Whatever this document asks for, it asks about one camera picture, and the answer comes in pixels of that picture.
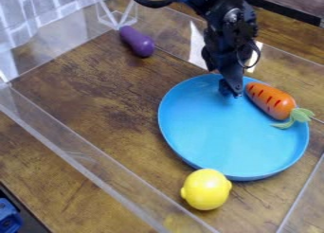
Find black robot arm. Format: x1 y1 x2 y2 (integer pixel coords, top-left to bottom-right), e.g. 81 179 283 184
175 0 262 98

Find clear acrylic enclosure wall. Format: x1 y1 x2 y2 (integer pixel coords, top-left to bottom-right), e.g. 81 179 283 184
0 0 324 233

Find orange toy carrot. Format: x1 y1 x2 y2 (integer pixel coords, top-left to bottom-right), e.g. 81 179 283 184
246 81 314 129

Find yellow toy lemon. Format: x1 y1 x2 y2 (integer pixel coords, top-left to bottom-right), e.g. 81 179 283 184
180 169 232 210

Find blue round tray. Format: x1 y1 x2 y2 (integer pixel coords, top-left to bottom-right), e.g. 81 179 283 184
159 74 311 181

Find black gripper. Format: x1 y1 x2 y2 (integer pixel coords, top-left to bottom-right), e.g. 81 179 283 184
201 0 259 98

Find purple toy eggplant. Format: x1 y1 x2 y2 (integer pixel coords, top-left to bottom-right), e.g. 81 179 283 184
120 26 155 58

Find blue object at corner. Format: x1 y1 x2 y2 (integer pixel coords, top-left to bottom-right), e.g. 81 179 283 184
0 198 23 233

